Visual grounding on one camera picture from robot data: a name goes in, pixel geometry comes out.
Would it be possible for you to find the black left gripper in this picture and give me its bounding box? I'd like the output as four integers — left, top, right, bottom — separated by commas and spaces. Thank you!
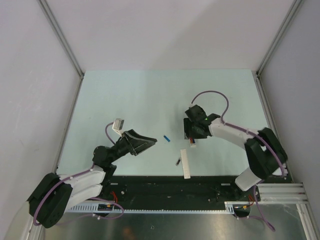
108, 129, 157, 164

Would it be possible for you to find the white battery cover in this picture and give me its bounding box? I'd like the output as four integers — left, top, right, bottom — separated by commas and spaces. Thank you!
180, 149, 191, 179

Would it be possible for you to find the white remote control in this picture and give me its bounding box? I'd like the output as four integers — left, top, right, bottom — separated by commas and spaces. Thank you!
189, 137, 197, 148

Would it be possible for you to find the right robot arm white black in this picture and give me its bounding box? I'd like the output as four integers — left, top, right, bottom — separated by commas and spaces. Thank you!
183, 105, 288, 201

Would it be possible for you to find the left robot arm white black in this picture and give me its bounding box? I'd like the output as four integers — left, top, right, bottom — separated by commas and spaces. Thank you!
27, 129, 157, 229

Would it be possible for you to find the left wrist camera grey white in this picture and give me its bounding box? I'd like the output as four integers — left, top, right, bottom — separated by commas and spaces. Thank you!
112, 118, 125, 136

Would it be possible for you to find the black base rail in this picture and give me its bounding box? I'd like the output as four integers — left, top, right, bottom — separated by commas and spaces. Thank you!
98, 175, 263, 212

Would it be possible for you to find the white slotted cable duct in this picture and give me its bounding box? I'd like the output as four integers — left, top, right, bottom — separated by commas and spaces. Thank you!
67, 201, 251, 215

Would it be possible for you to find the left aluminium frame post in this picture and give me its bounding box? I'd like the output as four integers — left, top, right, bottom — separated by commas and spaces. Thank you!
37, 0, 85, 80

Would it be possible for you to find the aluminium frame post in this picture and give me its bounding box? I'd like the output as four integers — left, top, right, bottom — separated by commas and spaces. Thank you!
255, 0, 305, 78
37, 0, 85, 80

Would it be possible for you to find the right aluminium frame post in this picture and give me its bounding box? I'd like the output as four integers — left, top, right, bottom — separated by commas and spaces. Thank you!
255, 0, 305, 78

